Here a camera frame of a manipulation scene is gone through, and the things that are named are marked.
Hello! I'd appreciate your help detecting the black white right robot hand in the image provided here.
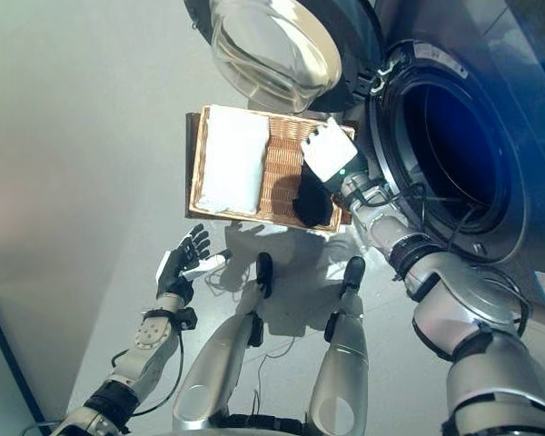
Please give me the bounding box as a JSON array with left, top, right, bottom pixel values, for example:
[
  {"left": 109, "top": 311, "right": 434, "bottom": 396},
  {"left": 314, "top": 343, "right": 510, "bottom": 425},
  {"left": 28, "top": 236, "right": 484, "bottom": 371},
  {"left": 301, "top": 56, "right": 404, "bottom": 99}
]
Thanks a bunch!
[{"left": 299, "top": 115, "right": 370, "bottom": 194}]

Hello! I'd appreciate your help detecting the dark grey washing machine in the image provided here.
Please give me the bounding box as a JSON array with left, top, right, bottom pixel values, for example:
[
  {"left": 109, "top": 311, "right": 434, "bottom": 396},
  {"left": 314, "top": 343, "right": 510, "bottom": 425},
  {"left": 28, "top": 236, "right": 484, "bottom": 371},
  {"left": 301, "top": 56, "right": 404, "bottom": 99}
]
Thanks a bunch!
[{"left": 335, "top": 0, "right": 545, "bottom": 328}]

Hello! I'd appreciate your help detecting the silver left robot leg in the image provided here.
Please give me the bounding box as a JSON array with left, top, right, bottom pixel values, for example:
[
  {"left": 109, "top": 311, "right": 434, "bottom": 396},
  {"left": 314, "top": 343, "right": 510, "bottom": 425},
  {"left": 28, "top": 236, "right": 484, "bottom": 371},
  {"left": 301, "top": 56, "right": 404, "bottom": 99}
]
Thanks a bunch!
[{"left": 172, "top": 252, "right": 274, "bottom": 436}]

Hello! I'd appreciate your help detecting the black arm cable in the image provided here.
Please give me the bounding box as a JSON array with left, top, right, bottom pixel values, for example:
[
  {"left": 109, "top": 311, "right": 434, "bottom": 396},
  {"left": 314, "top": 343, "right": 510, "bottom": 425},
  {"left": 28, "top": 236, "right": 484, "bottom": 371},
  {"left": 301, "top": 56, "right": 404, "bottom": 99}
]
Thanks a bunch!
[
  {"left": 111, "top": 329, "right": 186, "bottom": 417},
  {"left": 349, "top": 181, "right": 482, "bottom": 249}
]

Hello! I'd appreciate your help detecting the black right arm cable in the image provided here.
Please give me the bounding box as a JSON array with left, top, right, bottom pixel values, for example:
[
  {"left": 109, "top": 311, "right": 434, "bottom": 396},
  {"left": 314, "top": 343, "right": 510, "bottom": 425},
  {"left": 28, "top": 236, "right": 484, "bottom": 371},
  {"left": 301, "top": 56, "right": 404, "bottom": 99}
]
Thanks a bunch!
[{"left": 349, "top": 181, "right": 482, "bottom": 249}]

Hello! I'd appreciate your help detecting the white cloth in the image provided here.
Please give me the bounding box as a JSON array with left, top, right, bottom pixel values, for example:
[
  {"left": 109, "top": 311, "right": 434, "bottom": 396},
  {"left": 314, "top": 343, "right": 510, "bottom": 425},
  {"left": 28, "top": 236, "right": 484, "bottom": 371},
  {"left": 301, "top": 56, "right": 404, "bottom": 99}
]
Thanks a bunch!
[{"left": 197, "top": 104, "right": 271, "bottom": 215}]

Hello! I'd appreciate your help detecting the round glass washer door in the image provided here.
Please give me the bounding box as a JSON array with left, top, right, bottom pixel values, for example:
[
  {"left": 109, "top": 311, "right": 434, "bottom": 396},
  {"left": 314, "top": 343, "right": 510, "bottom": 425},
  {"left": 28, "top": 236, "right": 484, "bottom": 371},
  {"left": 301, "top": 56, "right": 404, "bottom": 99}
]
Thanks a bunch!
[{"left": 183, "top": 0, "right": 383, "bottom": 114}]

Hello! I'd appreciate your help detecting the rectangular wicker laundry basket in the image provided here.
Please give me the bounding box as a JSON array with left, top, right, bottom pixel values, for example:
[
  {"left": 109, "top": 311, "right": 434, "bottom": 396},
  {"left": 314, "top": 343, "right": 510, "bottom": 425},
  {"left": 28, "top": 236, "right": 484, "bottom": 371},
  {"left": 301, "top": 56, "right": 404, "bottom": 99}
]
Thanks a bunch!
[{"left": 188, "top": 104, "right": 357, "bottom": 234}]

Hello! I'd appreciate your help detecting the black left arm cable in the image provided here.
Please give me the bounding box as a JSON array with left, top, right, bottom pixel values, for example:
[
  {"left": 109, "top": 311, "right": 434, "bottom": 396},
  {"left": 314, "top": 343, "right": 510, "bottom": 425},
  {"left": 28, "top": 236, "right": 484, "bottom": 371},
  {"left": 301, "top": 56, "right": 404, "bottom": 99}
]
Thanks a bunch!
[{"left": 111, "top": 329, "right": 186, "bottom": 417}]

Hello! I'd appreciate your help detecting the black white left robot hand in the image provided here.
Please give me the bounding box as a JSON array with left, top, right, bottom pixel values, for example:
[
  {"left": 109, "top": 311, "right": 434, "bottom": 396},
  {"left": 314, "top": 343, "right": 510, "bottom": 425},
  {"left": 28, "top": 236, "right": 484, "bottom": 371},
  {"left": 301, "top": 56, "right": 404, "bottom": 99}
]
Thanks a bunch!
[{"left": 155, "top": 223, "right": 233, "bottom": 306}]

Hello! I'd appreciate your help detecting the black cloth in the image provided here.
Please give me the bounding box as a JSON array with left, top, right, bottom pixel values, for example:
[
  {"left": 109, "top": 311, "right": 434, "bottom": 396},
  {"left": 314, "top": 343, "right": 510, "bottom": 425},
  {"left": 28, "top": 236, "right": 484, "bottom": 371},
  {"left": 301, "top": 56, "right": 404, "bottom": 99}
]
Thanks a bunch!
[{"left": 292, "top": 158, "right": 336, "bottom": 228}]

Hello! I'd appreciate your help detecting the white board black edge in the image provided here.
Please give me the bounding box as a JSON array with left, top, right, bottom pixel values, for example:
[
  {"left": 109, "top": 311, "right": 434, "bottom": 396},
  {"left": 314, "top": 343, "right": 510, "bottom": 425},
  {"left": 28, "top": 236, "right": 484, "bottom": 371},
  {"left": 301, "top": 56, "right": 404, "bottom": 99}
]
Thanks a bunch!
[{"left": 0, "top": 288, "right": 47, "bottom": 436}]

